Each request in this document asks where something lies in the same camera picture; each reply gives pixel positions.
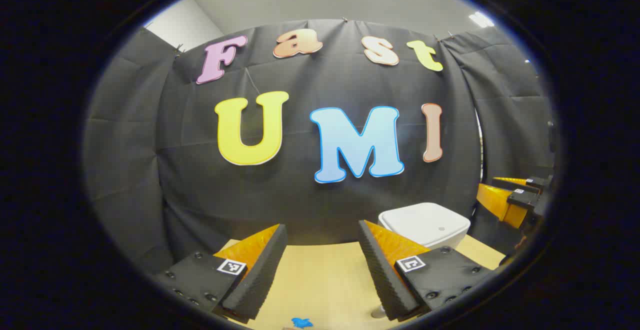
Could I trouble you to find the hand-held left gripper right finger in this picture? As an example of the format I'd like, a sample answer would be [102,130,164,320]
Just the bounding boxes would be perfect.
[357,219,493,322]

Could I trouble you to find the black backdrop cloth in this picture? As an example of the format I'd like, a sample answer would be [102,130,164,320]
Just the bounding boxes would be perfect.
[82,19,556,276]

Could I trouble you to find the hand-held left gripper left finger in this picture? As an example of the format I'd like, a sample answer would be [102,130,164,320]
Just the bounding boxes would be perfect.
[152,223,289,324]

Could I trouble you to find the wooden desktop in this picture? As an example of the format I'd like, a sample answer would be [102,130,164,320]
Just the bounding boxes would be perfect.
[220,235,507,330]

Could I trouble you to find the white desktop garbage bin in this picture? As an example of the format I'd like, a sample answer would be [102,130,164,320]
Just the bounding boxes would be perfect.
[378,202,471,251]

